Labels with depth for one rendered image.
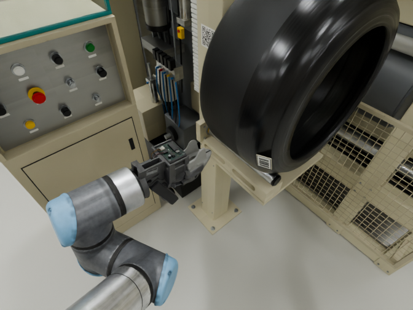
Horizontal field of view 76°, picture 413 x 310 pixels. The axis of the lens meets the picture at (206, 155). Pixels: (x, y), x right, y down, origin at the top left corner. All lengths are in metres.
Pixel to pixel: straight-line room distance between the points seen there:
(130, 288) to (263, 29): 0.56
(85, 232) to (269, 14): 0.57
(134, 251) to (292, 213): 1.51
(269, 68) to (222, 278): 1.34
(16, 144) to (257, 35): 0.95
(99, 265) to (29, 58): 0.72
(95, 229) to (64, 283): 1.34
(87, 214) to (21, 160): 0.72
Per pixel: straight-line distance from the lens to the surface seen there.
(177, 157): 0.57
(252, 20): 0.66
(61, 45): 1.09
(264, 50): 0.61
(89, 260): 0.62
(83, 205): 0.53
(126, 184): 0.54
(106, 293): 0.49
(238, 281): 1.71
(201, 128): 1.04
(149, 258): 0.56
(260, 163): 0.72
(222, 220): 1.83
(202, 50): 1.04
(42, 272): 1.97
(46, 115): 1.18
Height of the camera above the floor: 1.63
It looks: 48 degrees down
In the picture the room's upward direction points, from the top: straight up
